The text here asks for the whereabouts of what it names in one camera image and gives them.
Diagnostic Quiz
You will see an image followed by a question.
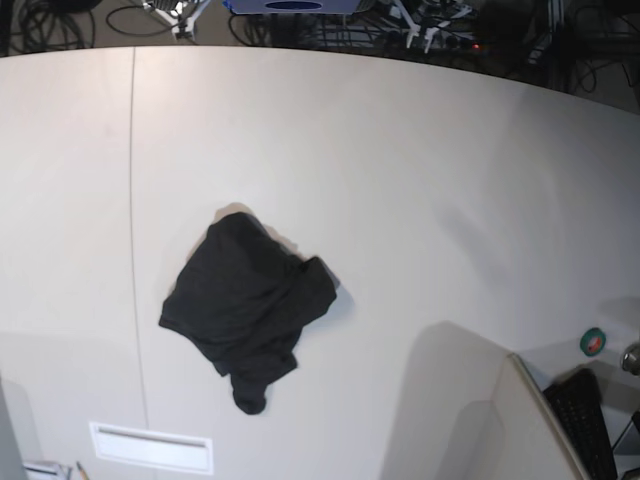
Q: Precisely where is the pencil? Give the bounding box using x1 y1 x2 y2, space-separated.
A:
76 462 90 480

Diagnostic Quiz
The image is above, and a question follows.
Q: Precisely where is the black power strip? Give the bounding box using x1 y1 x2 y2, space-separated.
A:
377 27 492 54

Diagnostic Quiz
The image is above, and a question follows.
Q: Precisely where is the silver round knob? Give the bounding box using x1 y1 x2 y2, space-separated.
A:
620 342 640 376

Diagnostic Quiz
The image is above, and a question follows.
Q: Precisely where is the black keyboard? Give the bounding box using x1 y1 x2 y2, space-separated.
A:
543 368 618 480

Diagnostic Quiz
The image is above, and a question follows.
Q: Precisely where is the black t-shirt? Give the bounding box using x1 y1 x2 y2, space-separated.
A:
159 212 337 415

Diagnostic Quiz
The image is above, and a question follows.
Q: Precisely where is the green tape roll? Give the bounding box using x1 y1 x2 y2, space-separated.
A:
579 327 607 357

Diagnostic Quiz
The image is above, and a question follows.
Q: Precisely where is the white desk divider panel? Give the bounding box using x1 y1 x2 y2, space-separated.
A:
492 354 589 480

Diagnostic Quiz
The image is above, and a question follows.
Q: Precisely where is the blue box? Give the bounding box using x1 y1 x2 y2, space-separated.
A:
223 0 360 15

